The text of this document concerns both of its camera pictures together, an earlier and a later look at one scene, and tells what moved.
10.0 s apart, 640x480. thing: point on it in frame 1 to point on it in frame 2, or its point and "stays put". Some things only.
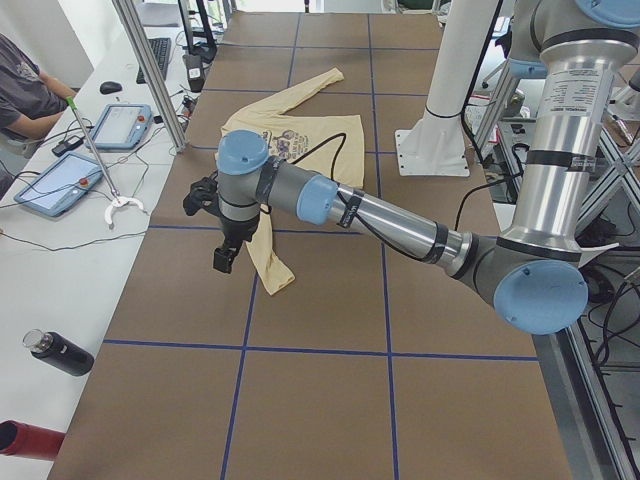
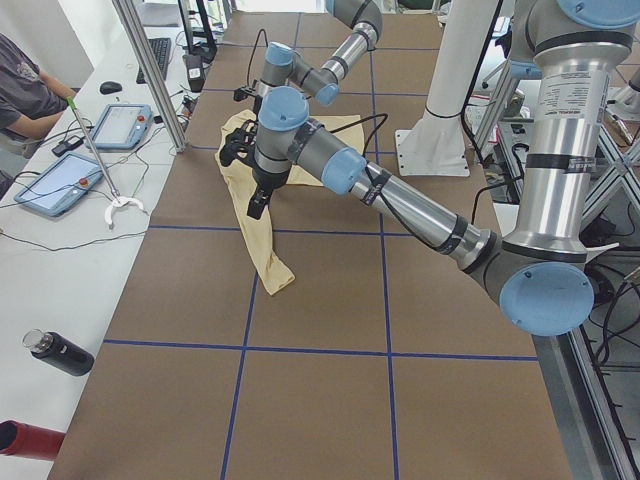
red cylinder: x=25 y=440 stays put
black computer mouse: x=108 y=87 stays put
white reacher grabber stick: x=118 y=200 stays put
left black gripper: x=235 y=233 to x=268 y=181
